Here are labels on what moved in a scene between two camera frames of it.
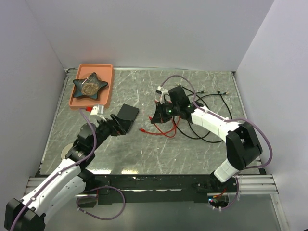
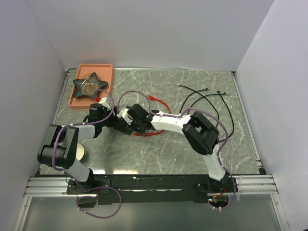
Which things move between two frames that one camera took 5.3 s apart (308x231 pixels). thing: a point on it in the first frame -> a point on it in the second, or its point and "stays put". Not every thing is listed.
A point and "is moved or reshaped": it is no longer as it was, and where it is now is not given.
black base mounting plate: (156, 189) stays put
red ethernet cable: (171, 134) is moved or reshaped
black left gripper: (121, 126) -> (106, 110)
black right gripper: (159, 116) -> (141, 131)
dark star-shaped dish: (89, 86) stays put
